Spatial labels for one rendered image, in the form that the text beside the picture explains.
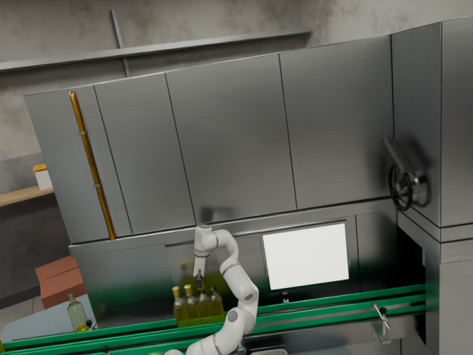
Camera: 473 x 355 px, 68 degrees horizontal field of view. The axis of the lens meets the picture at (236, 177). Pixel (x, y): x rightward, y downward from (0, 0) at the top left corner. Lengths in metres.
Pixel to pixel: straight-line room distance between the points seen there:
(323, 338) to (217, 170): 0.94
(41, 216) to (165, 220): 2.89
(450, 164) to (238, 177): 0.86
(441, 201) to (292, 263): 0.75
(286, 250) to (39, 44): 3.45
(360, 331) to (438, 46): 1.27
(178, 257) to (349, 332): 0.89
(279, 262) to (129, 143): 0.93
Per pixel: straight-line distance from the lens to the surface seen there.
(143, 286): 1.98
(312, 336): 1.87
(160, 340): 1.88
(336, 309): 1.83
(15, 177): 4.44
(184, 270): 1.85
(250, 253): 1.79
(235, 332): 1.36
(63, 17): 4.46
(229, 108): 1.61
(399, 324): 1.95
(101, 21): 4.49
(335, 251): 1.85
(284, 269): 1.85
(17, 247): 4.65
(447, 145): 1.46
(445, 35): 1.41
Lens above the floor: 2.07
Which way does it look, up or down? 16 degrees down
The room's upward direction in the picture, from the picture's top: 9 degrees counter-clockwise
